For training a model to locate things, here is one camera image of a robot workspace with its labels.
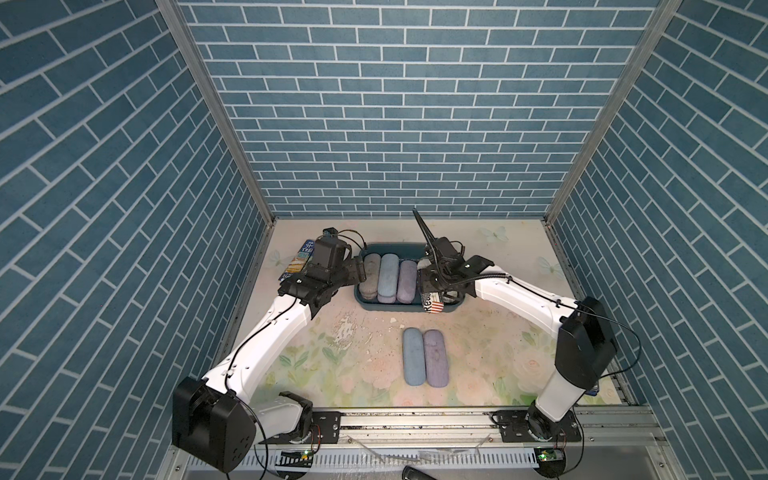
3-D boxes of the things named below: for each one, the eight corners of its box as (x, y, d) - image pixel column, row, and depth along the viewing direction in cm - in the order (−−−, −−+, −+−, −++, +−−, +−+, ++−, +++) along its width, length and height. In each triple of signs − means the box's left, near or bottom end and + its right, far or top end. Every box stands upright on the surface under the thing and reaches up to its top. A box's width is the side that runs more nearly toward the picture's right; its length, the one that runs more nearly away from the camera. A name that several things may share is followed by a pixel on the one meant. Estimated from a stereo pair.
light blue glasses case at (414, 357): (402, 385, 83) (403, 381, 80) (402, 332, 93) (402, 327, 90) (425, 385, 83) (426, 381, 80) (422, 332, 93) (423, 327, 90)
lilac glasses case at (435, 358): (426, 387, 82) (427, 383, 79) (423, 334, 92) (424, 329, 89) (447, 387, 82) (449, 384, 79) (442, 334, 92) (443, 329, 89)
